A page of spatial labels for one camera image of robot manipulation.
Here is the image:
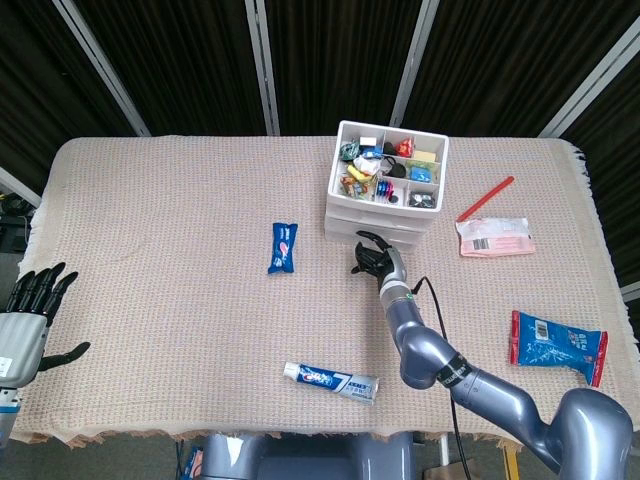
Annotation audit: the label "blue Pepsi snack packet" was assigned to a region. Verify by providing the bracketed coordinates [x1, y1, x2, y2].
[267, 222, 300, 275]

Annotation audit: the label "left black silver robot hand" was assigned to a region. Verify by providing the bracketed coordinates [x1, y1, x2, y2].
[0, 262, 92, 389]

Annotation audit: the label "blue packet under table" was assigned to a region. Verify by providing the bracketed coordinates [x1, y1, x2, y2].
[182, 444, 204, 479]

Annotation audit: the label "blue white toothpaste tube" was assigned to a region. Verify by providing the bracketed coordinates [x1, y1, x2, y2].
[283, 361, 380, 406]

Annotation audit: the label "white drawer organizer box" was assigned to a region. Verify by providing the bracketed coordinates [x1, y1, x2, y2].
[323, 119, 450, 247]

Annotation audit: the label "pink white flat package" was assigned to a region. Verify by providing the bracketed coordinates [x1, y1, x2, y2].
[454, 217, 537, 258]

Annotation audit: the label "clear plastic drawer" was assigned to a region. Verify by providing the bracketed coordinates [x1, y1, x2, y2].
[324, 215, 429, 237]

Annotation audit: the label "black equipment clutter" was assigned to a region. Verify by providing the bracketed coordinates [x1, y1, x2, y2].
[0, 192, 34, 251]

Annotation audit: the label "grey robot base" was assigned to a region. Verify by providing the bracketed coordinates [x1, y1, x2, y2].
[197, 432, 416, 480]

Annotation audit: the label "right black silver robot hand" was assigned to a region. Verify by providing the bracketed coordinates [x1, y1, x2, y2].
[350, 230, 407, 289]

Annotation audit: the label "beige woven tablecloth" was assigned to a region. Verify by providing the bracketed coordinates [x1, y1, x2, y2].
[10, 134, 640, 449]

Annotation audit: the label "colourful wrapped candies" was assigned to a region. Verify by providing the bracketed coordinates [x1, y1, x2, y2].
[339, 177, 376, 198]

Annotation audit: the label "blue red snack bag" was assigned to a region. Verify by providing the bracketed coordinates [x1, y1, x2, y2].
[508, 310, 610, 389]

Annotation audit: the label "red flat stick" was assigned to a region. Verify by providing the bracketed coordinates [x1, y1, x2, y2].
[455, 175, 516, 222]

